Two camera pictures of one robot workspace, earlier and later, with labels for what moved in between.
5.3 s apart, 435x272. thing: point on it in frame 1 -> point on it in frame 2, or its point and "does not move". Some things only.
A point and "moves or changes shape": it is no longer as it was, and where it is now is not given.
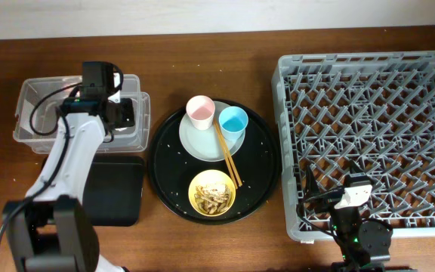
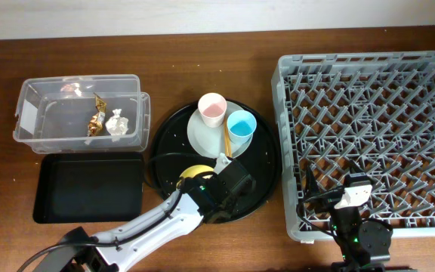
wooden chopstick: (226, 155) -> (225, 136)
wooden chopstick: (228, 152) -> (229, 142)
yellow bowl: (212, 193) moves or changes shape
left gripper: (129, 118) -> (232, 205)
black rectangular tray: (114, 190) does not move
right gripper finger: (311, 187) does not move
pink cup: (201, 109) -> (212, 106)
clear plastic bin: (38, 103) does not move
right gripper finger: (353, 168) does not move
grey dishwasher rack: (393, 115) does not move
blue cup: (232, 121) moves or changes shape
